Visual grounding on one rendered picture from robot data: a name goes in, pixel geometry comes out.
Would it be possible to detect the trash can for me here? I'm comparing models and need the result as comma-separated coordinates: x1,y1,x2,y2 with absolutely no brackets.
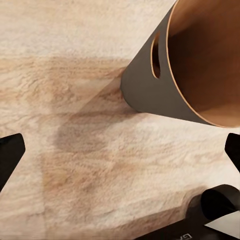
120,0,240,129

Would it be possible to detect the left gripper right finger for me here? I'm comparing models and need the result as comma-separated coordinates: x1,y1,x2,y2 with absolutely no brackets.
224,132,240,172

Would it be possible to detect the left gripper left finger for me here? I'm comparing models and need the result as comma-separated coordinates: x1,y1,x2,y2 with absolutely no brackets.
0,133,26,192

